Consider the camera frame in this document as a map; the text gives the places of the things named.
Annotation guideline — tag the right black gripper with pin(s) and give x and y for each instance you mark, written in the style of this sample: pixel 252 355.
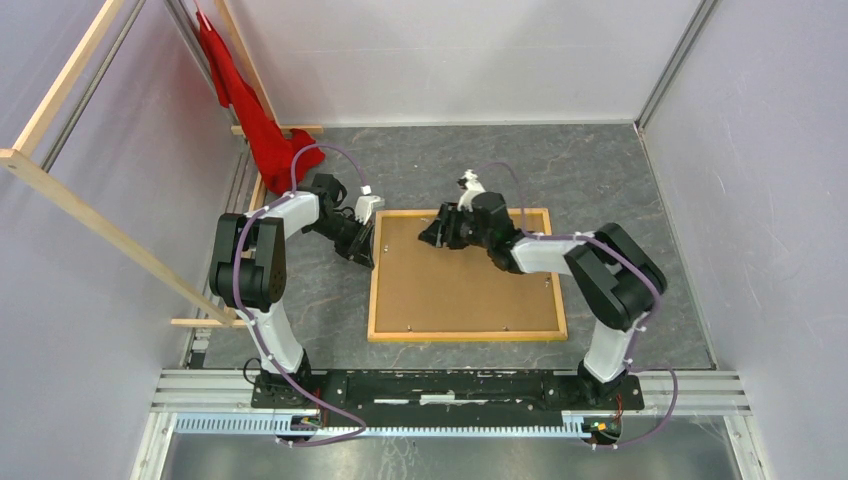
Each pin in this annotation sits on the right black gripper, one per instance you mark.
pixel 441 231

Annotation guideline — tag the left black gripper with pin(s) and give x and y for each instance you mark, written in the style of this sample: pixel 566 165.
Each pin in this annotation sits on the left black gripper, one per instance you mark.
pixel 361 251

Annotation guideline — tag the brown cardboard backing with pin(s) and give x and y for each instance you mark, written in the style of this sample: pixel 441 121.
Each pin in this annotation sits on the brown cardboard backing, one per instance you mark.
pixel 464 285

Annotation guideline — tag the yellow picture frame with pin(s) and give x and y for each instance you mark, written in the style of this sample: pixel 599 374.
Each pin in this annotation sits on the yellow picture frame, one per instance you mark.
pixel 464 336

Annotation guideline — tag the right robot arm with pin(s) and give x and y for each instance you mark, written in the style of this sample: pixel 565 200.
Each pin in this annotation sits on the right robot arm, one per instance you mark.
pixel 620 283

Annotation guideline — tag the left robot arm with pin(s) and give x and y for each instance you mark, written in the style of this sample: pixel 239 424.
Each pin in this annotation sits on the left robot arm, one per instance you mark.
pixel 248 268

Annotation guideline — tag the red cloth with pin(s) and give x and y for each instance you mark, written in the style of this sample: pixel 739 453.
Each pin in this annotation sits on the red cloth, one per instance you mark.
pixel 278 158

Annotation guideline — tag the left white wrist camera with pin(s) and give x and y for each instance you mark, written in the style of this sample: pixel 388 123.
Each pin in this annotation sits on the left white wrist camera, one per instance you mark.
pixel 367 204

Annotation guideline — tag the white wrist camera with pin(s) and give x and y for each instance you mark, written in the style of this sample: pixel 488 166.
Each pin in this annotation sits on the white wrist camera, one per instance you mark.
pixel 471 187
pixel 367 204

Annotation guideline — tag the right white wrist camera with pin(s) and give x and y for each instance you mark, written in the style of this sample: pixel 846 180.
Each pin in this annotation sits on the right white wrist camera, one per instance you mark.
pixel 471 187

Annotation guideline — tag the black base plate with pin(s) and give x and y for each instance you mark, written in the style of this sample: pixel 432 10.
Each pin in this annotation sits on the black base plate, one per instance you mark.
pixel 441 398

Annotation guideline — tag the aluminium rail base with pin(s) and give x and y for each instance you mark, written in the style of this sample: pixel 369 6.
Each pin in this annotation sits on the aluminium rail base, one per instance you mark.
pixel 695 424

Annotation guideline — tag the wooden rack frame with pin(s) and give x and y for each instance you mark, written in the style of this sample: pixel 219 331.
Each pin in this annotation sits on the wooden rack frame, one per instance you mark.
pixel 16 159

